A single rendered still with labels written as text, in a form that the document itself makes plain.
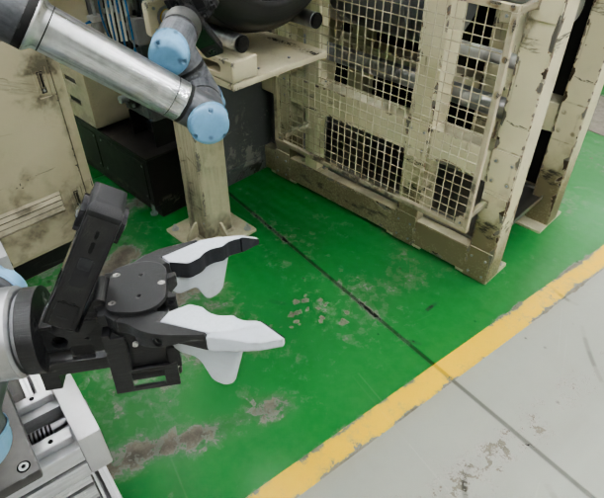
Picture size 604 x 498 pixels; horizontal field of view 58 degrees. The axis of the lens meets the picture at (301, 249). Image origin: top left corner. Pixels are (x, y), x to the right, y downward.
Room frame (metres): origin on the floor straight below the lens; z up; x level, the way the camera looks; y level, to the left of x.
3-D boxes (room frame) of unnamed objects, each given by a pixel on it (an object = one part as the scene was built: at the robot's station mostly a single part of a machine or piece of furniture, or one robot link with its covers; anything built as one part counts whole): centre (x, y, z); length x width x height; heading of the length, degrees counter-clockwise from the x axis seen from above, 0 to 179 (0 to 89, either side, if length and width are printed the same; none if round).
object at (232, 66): (1.54, 0.28, 0.84); 0.36 x 0.09 x 0.06; 46
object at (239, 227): (1.81, 0.37, 0.02); 0.27 x 0.27 x 0.04; 46
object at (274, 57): (1.64, 0.18, 0.80); 0.37 x 0.36 x 0.02; 136
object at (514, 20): (1.72, -0.22, 0.65); 0.90 x 0.02 x 0.70; 46
